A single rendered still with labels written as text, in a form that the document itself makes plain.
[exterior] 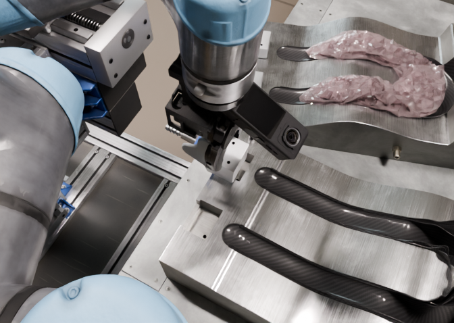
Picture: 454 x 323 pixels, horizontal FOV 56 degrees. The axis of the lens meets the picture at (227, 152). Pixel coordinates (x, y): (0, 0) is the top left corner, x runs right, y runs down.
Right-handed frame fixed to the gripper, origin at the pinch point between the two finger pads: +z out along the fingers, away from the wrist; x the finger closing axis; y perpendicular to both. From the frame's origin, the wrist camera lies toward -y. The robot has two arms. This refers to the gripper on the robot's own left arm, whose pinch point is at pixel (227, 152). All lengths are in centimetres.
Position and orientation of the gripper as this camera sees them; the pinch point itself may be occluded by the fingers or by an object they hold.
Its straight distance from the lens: 63.2
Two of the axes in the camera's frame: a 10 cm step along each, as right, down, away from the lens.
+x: -4.7, 8.2, -3.4
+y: -8.8, -4.5, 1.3
